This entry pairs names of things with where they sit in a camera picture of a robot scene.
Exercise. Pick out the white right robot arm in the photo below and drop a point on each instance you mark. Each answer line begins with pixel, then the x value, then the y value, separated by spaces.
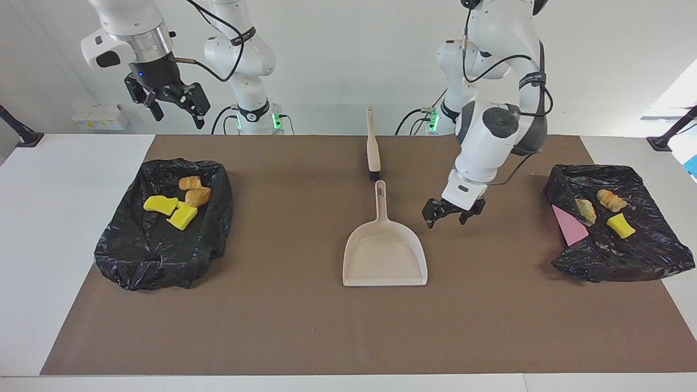
pixel 130 22

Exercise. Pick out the brown bread roll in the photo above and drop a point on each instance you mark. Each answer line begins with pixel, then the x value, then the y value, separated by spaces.
pixel 197 195

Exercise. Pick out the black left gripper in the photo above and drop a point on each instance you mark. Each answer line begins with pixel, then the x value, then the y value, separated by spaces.
pixel 449 208

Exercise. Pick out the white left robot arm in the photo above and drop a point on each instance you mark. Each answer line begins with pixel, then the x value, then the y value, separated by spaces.
pixel 484 141

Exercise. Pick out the striped croissant pastry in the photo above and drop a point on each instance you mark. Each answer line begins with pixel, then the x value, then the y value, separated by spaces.
pixel 611 200
pixel 189 182

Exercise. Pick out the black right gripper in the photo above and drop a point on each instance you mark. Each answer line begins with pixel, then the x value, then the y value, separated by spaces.
pixel 166 87

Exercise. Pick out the black bag lined bin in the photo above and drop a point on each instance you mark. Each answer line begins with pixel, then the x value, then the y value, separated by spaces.
pixel 163 250

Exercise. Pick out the crumpled black trash bag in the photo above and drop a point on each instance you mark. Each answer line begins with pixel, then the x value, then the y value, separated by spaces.
pixel 642 256

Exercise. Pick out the blue object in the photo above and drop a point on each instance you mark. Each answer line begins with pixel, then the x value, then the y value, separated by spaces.
pixel 692 166

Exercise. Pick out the yellow sponge piece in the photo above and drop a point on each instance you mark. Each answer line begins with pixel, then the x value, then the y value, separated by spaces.
pixel 182 216
pixel 160 204

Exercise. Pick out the green and yellow sponge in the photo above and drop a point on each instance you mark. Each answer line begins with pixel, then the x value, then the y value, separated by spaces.
pixel 621 226

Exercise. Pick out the brown table mat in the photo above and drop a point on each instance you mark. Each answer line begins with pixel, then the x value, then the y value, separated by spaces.
pixel 348 337

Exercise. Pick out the beige hand brush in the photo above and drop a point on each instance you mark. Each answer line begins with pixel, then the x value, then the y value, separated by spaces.
pixel 373 152

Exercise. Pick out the black camera stand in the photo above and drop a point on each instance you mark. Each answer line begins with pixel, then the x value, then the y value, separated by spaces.
pixel 24 136
pixel 667 139

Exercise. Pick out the pale bread piece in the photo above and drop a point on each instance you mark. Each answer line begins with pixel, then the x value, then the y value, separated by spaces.
pixel 586 211

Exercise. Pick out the beige plastic dustpan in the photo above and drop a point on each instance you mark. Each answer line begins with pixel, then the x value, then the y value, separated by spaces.
pixel 384 261

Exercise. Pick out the pink sheet in bag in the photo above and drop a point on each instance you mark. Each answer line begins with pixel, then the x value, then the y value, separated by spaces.
pixel 569 231

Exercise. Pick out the white wall socket boxes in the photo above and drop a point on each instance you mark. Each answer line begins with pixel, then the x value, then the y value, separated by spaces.
pixel 98 117

